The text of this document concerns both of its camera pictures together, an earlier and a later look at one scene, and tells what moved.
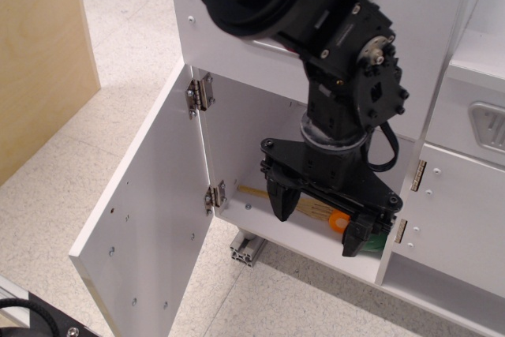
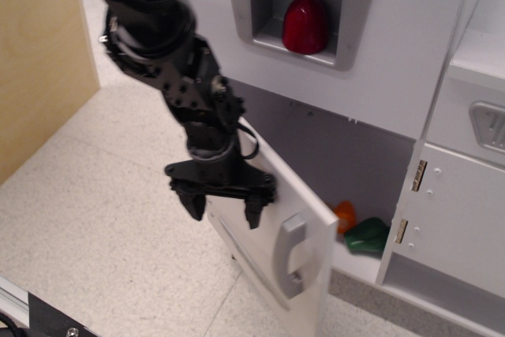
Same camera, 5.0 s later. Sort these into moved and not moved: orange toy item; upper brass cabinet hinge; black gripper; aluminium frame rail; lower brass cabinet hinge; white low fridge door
Moved: black gripper; white low fridge door
Not moved: lower brass cabinet hinge; upper brass cabinet hinge; aluminium frame rail; orange toy item
